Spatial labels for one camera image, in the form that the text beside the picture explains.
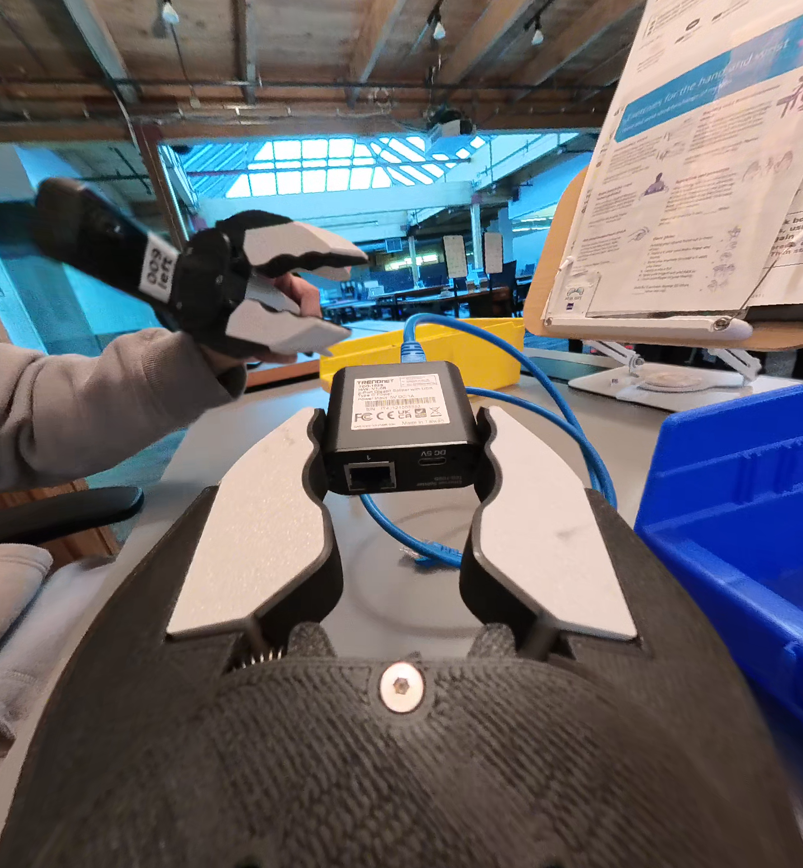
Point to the person's left hand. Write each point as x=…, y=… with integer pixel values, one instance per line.
x=304, y=298

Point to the printed instruction sheet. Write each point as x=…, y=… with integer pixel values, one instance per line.
x=700, y=169

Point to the blue plastic storage bin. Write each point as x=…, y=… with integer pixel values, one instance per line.
x=747, y=515

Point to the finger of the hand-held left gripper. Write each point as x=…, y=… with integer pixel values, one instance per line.
x=293, y=244
x=286, y=336

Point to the white board on stand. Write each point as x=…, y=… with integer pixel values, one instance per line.
x=456, y=256
x=494, y=252

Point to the person's grey sweatshirt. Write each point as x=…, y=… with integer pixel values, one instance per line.
x=1, y=597

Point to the ceiling projector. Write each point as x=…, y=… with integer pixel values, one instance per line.
x=452, y=130

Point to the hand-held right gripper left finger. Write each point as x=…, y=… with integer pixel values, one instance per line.
x=259, y=529

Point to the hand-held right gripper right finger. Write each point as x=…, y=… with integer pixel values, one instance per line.
x=544, y=536

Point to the skylight window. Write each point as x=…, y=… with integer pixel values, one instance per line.
x=320, y=166

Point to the black ethernet splitter box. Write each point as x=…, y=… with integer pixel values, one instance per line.
x=401, y=413

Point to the row of dark work tables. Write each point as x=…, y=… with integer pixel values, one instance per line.
x=435, y=298

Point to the yellow plastic storage bin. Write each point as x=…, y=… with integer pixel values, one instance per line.
x=483, y=352

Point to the light grey desk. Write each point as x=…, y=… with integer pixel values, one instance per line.
x=198, y=447

